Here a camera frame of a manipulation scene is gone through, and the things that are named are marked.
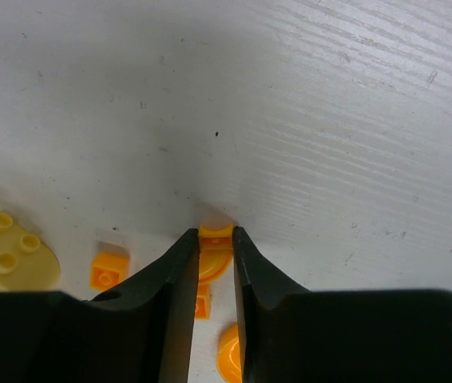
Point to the orange curved lego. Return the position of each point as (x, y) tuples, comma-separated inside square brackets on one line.
[(228, 355)]

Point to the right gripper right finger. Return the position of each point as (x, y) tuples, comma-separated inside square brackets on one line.
[(290, 334)]

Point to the yellow round lego with sticker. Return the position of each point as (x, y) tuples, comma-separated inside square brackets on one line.
[(26, 264)]

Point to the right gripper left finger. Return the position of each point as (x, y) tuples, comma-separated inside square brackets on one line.
[(138, 331)]

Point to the small orange lego cube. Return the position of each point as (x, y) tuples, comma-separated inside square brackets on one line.
[(108, 270)]

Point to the orange arch lego stack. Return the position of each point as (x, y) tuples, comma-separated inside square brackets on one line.
[(216, 252)]

